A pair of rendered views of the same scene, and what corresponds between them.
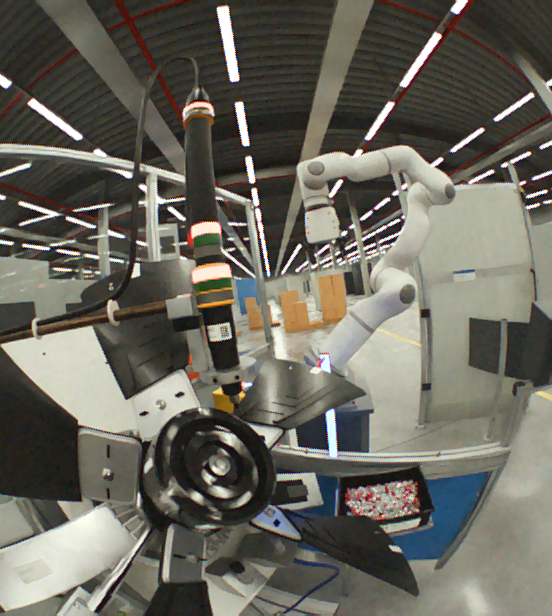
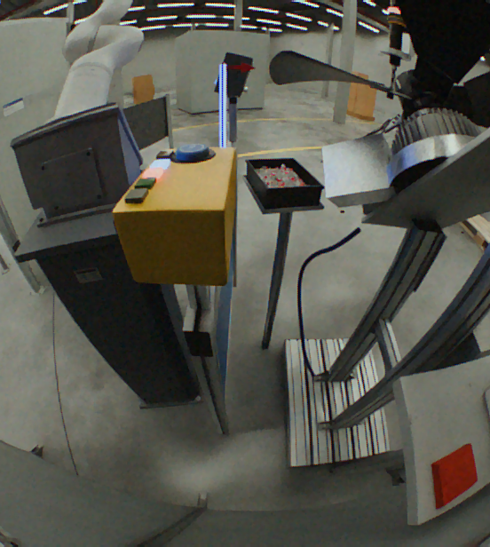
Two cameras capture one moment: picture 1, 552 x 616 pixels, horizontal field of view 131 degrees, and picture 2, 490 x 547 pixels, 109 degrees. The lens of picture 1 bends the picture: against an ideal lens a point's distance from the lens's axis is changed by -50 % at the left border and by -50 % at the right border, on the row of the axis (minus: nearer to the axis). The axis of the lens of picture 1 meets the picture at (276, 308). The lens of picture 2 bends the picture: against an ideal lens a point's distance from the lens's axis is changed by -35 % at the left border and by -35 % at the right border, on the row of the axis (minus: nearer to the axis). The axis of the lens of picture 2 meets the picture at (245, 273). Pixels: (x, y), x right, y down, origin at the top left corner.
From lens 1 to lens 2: 0.92 m
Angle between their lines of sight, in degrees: 107
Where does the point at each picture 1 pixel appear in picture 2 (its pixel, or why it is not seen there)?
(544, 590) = not seen: hidden behind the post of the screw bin
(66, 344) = not seen: outside the picture
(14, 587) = not seen: outside the picture
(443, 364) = (18, 211)
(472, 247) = (20, 76)
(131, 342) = (450, 48)
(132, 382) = (450, 71)
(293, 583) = (267, 395)
